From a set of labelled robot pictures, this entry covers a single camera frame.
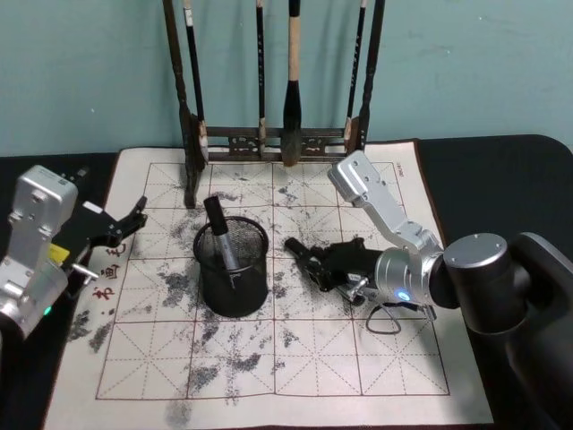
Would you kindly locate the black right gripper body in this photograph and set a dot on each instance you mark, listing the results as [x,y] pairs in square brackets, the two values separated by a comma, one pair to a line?
[353,262]

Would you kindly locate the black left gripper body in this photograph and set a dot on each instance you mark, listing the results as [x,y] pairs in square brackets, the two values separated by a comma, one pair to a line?
[85,230]

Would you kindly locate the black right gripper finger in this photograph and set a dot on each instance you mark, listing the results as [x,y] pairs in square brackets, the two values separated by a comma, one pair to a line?
[299,251]
[318,277]

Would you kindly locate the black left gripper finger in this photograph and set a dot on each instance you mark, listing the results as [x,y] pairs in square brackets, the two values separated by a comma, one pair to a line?
[132,228]
[136,207]

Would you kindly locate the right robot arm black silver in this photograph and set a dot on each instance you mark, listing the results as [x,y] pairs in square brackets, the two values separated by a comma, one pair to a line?
[492,277]

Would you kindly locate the black mesh pen cup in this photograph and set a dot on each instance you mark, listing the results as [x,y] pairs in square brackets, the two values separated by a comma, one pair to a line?
[233,277]

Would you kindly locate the dark wooden brush rack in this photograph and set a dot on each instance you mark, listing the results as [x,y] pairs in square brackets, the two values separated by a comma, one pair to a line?
[192,148]

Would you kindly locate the white grid calligraphy felt mat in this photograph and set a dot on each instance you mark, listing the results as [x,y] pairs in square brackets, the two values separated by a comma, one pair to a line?
[313,358]

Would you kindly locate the black table cloth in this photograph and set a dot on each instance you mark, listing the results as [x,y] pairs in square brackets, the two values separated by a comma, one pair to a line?
[492,179]

